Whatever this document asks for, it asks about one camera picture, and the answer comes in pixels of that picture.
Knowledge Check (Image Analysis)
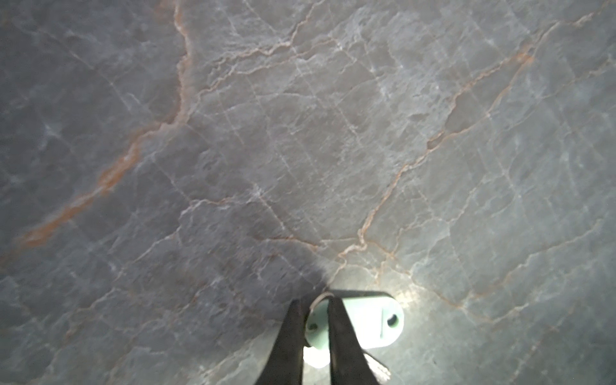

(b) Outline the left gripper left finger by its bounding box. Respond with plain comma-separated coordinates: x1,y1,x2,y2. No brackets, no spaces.
256,299,306,385

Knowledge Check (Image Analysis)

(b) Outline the mint green key tag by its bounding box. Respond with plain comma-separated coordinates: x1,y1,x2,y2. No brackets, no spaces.
303,292,404,384

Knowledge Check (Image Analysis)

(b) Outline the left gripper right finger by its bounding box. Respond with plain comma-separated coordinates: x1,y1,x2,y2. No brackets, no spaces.
327,297,379,385

